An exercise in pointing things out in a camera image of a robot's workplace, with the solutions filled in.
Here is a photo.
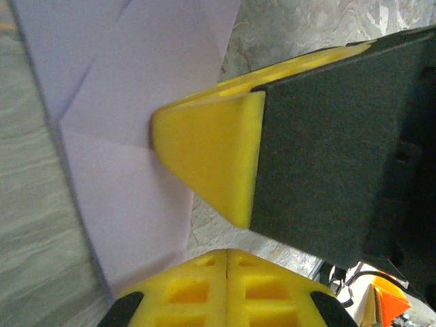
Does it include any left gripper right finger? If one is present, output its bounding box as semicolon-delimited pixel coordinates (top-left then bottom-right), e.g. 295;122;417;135
227;247;358;327

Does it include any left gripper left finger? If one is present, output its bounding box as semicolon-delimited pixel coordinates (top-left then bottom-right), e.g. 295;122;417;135
97;248;228;327

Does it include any lilac paper sheet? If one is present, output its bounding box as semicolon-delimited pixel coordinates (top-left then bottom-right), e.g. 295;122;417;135
10;0;241;302

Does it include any orange background object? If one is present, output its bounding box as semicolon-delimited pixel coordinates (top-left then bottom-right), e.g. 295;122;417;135
369;272;413;327

